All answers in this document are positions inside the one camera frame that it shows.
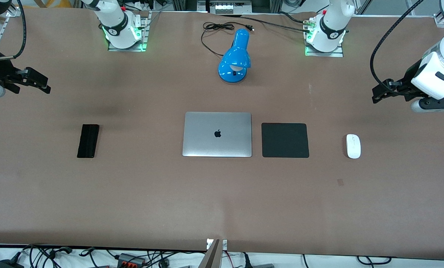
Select white computer mouse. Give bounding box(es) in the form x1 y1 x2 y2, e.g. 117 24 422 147
346 134 362 159

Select black smartphone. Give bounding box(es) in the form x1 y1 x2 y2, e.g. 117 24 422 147
77 124 100 159

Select black mouse pad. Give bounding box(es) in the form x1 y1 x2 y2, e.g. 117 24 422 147
261 122 310 159

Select blue desk lamp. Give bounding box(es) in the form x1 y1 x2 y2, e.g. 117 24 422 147
218 28 252 84

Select silver closed laptop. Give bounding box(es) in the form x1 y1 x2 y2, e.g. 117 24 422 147
182 111 253 158

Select grey connector box orange levers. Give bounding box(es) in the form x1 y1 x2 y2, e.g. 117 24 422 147
117 253 147 267

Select aluminium side rail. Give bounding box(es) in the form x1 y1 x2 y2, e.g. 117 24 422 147
0 10 22 50

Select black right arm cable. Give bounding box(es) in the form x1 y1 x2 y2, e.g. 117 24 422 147
0 0 27 61

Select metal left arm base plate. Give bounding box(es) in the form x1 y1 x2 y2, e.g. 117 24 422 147
305 18 345 58

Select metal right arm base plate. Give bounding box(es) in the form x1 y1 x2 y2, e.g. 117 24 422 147
108 11 151 52

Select thick black power cable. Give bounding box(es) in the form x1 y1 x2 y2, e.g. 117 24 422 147
222 11 313 34

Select thin black lamp cord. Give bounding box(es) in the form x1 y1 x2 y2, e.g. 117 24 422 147
201 22 255 57

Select aluminium camera post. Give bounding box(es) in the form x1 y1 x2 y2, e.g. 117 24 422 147
197 239 228 268

